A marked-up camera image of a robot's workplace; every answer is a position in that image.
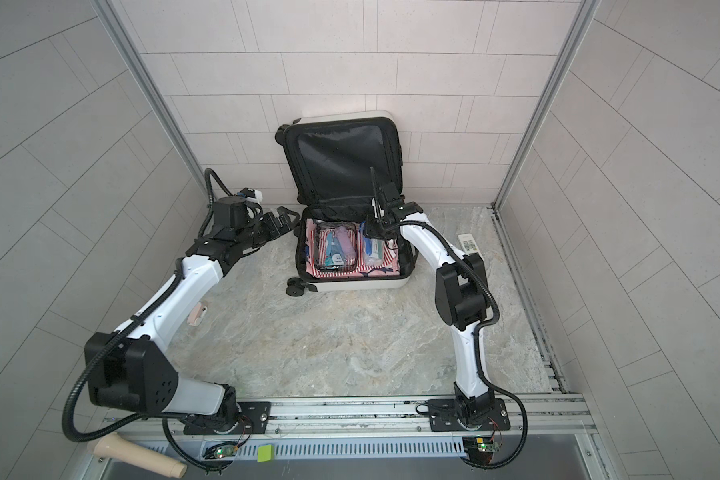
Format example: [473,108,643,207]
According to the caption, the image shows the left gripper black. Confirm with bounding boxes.
[232,207,300,253]

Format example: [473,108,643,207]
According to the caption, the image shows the right circuit board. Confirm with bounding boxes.
[462,437,502,466]

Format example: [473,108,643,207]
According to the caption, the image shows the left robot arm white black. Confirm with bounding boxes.
[61,189,300,443]

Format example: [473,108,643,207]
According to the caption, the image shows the clear black-trimmed toiletry pouch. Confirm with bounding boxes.
[313,221,358,274]

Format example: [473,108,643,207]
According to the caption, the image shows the left circuit board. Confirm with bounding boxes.
[203,442,239,460]

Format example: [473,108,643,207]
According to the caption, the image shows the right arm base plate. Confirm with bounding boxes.
[416,397,511,432]

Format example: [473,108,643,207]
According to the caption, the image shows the white remote control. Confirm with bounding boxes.
[458,233,480,254]

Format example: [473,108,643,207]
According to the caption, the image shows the aluminium rail frame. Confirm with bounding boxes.
[119,394,597,463]

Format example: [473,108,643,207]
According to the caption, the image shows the circuit board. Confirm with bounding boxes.
[462,437,502,466]
[203,442,239,460]

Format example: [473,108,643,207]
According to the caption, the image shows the beige cylindrical handle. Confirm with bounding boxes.
[87,432,188,479]

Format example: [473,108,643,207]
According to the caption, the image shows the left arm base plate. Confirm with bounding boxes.
[181,401,272,436]

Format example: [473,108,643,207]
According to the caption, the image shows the green sticky note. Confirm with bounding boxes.
[257,444,274,463]

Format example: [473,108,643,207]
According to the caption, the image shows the red white striped garment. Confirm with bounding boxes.
[305,219,400,280]

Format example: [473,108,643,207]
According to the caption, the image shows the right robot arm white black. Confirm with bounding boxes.
[368,183,528,428]

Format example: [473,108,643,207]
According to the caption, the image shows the black and white suitcase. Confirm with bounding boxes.
[275,111,418,297]

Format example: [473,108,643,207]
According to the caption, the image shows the small pink case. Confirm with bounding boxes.
[187,302,207,326]

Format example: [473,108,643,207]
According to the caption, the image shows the blue lidded cup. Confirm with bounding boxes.
[360,233,388,268]

